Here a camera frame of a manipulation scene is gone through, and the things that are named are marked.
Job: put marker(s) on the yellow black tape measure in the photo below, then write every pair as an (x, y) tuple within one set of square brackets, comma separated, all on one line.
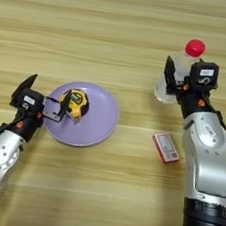
[(77, 103)]

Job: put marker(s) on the purple round plate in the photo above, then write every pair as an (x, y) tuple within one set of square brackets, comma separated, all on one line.
[(97, 123)]

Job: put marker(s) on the gripper small black box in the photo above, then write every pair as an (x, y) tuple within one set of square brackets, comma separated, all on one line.
[(31, 100), (204, 75)]

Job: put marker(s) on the clear bottle with red cap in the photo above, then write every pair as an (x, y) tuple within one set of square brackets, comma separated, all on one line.
[(183, 64)]

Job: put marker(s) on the left gripper small black box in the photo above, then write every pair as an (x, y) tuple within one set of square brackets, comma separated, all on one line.
[(31, 100)]

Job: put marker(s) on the right gripper small black box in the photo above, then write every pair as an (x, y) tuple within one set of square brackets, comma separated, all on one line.
[(204, 75)]

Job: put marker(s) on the red white card box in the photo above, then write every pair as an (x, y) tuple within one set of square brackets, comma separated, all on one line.
[(166, 147)]

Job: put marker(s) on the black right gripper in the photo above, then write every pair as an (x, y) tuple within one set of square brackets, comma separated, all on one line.
[(192, 102)]

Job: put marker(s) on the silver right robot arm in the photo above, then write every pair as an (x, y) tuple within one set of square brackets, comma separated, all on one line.
[(209, 164)]

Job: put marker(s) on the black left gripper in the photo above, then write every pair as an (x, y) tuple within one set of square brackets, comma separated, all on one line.
[(27, 125)]

